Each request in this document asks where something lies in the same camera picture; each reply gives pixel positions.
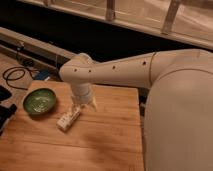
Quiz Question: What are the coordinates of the black coiled cable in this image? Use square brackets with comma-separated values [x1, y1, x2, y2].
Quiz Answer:
[2, 65, 40, 90]

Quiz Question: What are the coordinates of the blue object behind table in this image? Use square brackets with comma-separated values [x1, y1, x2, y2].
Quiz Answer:
[34, 70, 50, 80]

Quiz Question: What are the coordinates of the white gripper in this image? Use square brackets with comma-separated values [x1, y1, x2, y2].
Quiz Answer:
[71, 83, 97, 114]

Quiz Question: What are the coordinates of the green ceramic bowl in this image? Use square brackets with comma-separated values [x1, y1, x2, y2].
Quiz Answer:
[23, 88, 57, 116]

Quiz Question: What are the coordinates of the wooden window frame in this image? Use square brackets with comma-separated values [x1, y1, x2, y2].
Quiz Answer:
[19, 0, 213, 50]

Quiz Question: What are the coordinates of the black device at left edge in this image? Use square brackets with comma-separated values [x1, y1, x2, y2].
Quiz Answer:
[0, 85, 18, 134]

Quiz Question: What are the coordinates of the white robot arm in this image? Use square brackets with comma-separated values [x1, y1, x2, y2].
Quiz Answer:
[59, 49, 213, 171]

